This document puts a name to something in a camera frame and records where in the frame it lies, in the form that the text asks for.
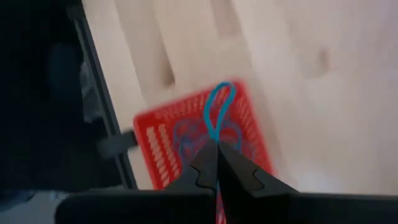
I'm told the red plastic basket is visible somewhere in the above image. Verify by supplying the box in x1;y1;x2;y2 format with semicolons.
132;79;275;224

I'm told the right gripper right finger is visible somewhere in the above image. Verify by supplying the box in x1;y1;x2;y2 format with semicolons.
218;142;299;195

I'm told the black aluminium table frame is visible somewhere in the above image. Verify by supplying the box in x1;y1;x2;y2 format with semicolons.
70;0;139;191

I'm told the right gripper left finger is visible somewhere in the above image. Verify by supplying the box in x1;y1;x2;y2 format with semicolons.
164;139;218;191

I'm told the blue rubber band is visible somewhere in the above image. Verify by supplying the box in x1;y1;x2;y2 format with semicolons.
203;81;238;142
172;119;215;162
217;121;259;161

